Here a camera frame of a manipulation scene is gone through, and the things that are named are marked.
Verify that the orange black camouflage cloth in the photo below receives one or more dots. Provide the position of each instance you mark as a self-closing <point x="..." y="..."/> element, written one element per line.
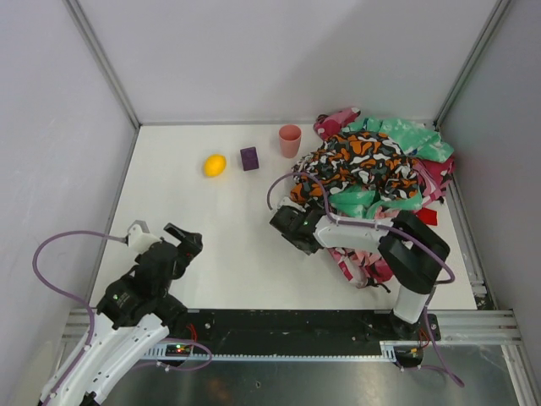
<point x="363" y="158"/>

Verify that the pink plastic cup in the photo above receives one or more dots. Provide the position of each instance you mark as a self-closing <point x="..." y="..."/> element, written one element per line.
<point x="289" y="140"/>

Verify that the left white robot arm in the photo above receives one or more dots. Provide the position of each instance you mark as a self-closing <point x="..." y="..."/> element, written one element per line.
<point x="134" y="314"/>

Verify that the red cloth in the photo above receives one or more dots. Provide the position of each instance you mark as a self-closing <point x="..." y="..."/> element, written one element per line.
<point x="428" y="216"/>

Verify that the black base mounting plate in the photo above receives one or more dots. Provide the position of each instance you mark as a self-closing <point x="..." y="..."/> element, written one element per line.
<point x="294" y="332"/>

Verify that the light pink camouflage cloth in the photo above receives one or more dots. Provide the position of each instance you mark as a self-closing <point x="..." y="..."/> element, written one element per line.
<point x="362" y="268"/>

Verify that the yellow lemon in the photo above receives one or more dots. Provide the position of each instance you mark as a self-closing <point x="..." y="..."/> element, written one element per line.
<point x="214" y="165"/>

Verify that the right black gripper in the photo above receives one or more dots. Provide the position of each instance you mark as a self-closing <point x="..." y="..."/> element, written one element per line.
<point x="286" y="220"/>

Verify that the aluminium frame post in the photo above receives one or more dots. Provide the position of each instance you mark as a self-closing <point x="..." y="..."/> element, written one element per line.
<point x="98" y="52"/>
<point x="492" y="24"/>

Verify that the purple cube block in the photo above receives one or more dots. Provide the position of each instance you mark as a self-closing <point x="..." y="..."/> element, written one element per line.
<point x="249" y="158"/>

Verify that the mint green cloth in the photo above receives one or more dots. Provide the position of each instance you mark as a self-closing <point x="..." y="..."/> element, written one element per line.
<point x="357" y="195"/>

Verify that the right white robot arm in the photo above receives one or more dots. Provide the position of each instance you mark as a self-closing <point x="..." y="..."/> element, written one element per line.
<point x="412" y="250"/>

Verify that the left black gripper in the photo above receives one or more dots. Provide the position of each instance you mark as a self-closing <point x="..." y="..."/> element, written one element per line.
<point x="178" y="252"/>

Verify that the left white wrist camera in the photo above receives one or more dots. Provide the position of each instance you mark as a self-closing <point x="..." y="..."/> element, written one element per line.
<point x="139" y="238"/>

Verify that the grey cable duct rail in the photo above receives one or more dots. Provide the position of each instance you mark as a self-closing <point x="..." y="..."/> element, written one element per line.
<point x="175" y="351"/>

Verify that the left aluminium frame post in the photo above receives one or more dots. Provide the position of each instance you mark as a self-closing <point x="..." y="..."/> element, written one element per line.
<point x="98" y="52"/>

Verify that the right aluminium frame post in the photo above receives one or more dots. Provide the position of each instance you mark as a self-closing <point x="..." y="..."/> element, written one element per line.
<point x="492" y="24"/>

